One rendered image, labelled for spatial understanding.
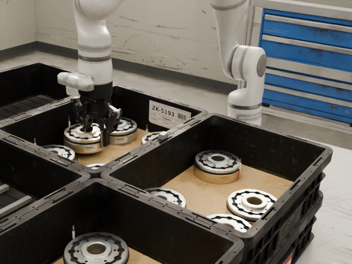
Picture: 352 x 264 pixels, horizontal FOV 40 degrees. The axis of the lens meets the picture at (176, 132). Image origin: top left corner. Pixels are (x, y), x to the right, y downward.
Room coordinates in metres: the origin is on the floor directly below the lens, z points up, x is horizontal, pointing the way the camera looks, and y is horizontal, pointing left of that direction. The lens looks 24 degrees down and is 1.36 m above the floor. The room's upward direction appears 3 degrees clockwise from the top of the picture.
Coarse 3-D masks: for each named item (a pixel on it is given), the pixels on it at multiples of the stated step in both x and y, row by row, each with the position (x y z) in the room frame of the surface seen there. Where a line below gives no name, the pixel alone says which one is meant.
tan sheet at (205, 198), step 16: (192, 176) 0.94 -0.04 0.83; (240, 176) 0.95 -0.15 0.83; (256, 176) 0.96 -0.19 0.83; (272, 176) 0.96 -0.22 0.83; (192, 192) 0.87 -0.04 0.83; (208, 192) 0.87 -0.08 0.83; (224, 192) 0.88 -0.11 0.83; (272, 192) 0.89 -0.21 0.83; (192, 208) 0.81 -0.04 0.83; (208, 208) 0.81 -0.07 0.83; (224, 208) 0.82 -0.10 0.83
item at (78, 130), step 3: (81, 126) 1.04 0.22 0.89; (78, 129) 1.03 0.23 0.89; (81, 129) 1.04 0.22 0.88; (93, 129) 1.03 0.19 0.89; (96, 129) 1.03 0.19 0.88; (75, 132) 1.02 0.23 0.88; (78, 132) 1.01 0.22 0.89; (81, 132) 1.01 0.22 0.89; (84, 132) 1.01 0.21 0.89; (87, 132) 1.01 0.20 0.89; (90, 132) 1.02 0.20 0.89; (93, 132) 1.02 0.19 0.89; (96, 132) 1.03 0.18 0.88; (81, 135) 1.01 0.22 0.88; (84, 135) 1.01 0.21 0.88; (87, 135) 1.01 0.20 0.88; (90, 135) 1.01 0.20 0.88
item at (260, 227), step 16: (192, 128) 0.98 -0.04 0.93; (256, 128) 1.00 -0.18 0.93; (160, 144) 0.88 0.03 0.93; (304, 144) 0.94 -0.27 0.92; (320, 144) 0.93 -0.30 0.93; (128, 160) 0.81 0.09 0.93; (320, 160) 0.85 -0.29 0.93; (304, 176) 0.79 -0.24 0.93; (144, 192) 0.70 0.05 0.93; (288, 192) 0.72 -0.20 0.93; (176, 208) 0.65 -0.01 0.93; (272, 208) 0.68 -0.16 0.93; (288, 208) 0.71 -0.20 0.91; (208, 224) 0.62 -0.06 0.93; (256, 224) 0.62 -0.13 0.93; (272, 224) 0.65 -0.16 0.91; (256, 240) 0.60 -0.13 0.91
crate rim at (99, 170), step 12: (156, 96) 1.16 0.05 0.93; (48, 108) 1.03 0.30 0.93; (192, 108) 1.09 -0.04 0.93; (12, 120) 0.95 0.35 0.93; (24, 120) 0.97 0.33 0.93; (192, 120) 1.01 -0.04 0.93; (0, 132) 0.89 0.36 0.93; (168, 132) 0.94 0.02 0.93; (24, 144) 0.85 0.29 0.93; (144, 144) 0.88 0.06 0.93; (60, 156) 0.81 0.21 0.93; (120, 156) 0.82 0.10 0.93; (84, 168) 0.77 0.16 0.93; (108, 168) 0.77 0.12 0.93
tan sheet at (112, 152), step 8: (128, 144) 1.08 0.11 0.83; (136, 144) 1.08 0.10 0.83; (96, 152) 1.02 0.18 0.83; (104, 152) 1.02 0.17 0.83; (112, 152) 1.03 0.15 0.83; (120, 152) 1.03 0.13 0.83; (80, 160) 0.98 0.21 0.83; (88, 160) 0.98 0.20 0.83; (96, 160) 0.98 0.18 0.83; (104, 160) 0.99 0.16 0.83
